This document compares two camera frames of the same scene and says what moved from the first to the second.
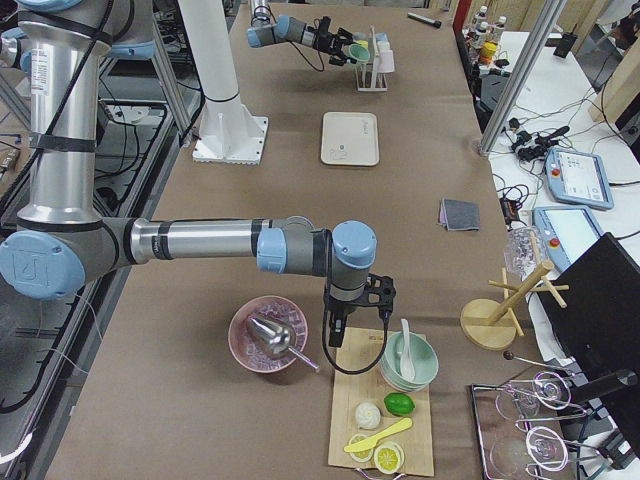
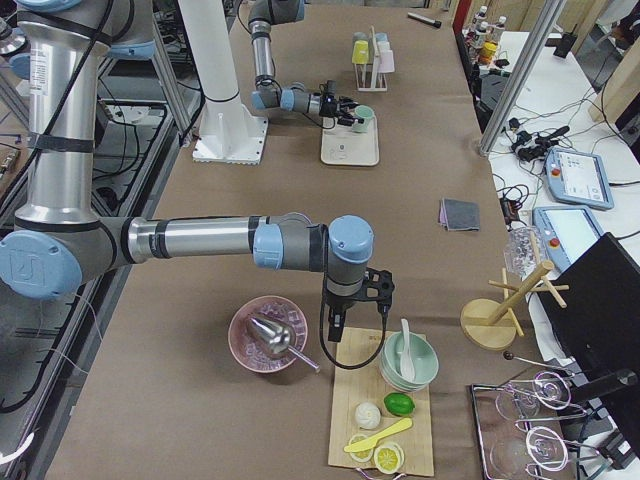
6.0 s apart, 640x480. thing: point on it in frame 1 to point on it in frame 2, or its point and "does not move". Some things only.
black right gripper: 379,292 does not move
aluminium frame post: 522,75 does not move
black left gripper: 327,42 to 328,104
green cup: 360,53 to 366,113
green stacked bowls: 424,358 does not move
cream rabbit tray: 350,138 does not move
